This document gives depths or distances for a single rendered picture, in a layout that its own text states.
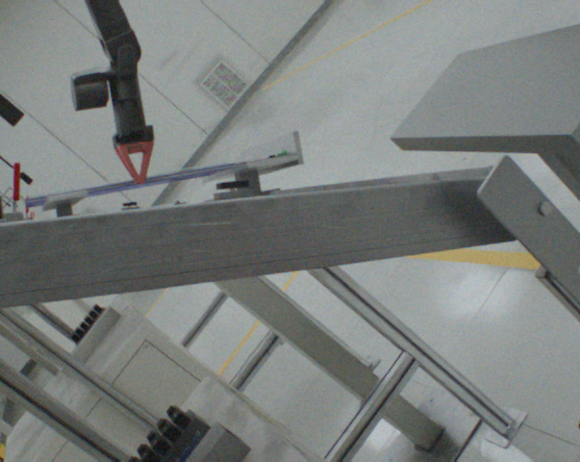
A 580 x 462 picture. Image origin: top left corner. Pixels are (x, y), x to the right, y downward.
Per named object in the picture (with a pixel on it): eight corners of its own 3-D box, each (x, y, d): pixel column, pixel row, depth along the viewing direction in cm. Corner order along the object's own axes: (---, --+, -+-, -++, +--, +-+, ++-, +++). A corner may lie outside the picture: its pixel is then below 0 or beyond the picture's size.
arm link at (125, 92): (139, 66, 133) (134, 73, 138) (103, 70, 130) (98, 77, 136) (145, 102, 134) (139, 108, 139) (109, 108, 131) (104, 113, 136)
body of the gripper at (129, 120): (119, 140, 130) (113, 99, 129) (113, 146, 139) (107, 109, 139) (155, 134, 132) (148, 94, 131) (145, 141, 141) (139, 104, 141)
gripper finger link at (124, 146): (125, 186, 132) (116, 135, 131) (119, 188, 139) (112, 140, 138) (161, 179, 134) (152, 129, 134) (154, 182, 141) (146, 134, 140)
